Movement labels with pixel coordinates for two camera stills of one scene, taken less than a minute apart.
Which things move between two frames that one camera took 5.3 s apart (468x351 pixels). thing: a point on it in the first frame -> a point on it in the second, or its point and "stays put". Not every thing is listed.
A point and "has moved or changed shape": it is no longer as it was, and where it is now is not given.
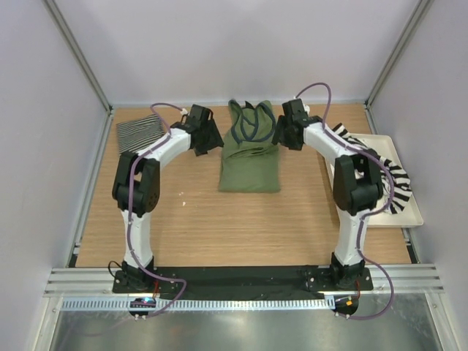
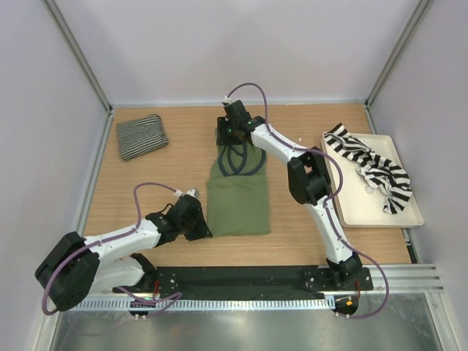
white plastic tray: x=385 y=145 stays put
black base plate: x=238 y=279 stays put
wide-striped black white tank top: x=402 y=191 stays put
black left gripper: x=216 y=140 -> x=203 y=231
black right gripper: x=278 y=135 -> x=222 y=123
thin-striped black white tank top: x=134 y=134 stays put
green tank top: x=250 y=162 has moved or changed shape
